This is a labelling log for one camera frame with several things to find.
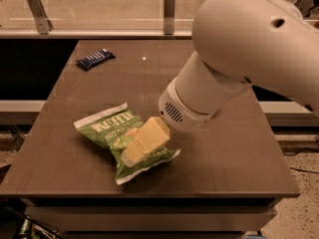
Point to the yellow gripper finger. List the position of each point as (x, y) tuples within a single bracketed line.
[(153, 135)]

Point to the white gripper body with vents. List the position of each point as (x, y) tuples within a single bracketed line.
[(175, 113)]

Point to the green jalapeno chip bag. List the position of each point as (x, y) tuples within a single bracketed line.
[(114, 129)]

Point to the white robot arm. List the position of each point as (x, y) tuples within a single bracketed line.
[(237, 44)]

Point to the blue rxbar blueberry bar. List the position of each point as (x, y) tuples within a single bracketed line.
[(95, 59)]

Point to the glass railing panel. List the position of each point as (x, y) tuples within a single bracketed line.
[(98, 14)]

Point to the green can under table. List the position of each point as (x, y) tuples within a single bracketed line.
[(26, 229)]

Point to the middle metal railing bracket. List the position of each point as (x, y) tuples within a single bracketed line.
[(168, 16)]

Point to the metal railing bracket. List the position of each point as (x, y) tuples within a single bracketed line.
[(168, 16), (42, 21), (305, 7)]

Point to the left metal railing bracket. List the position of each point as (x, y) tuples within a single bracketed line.
[(42, 21)]

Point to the right metal railing bracket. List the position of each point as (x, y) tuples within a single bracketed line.
[(305, 7)]

